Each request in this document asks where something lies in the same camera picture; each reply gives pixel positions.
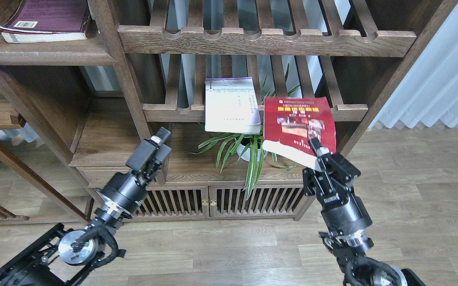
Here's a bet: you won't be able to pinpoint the maroon book white characters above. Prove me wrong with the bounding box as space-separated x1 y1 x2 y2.
0 0 90 43

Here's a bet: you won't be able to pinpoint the white lavender book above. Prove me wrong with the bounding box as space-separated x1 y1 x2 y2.
205 77 262 134

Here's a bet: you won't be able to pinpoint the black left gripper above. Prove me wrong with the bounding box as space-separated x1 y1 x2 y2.
94 127 171 223

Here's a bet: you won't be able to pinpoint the white pleated curtain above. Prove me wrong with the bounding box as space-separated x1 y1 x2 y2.
370 4 458 129

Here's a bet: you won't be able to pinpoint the wooden side rack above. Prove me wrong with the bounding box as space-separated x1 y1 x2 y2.
0 64 98 230

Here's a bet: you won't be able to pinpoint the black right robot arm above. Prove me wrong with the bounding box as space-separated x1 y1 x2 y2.
303 138 424 286

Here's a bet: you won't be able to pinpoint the green spider plant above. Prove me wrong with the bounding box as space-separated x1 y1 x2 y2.
190 64 305 200

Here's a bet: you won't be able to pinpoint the dark wooden bookshelf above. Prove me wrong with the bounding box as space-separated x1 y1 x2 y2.
0 0 457 221

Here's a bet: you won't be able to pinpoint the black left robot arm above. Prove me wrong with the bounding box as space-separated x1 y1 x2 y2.
0 128 171 286

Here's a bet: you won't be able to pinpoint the white plant pot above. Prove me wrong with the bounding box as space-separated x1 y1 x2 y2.
237 138 269 162

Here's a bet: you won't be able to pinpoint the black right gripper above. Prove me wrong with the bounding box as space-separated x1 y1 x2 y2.
303 137 374 247

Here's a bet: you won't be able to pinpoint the red cover book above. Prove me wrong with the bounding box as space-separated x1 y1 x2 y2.
262 97 336 169

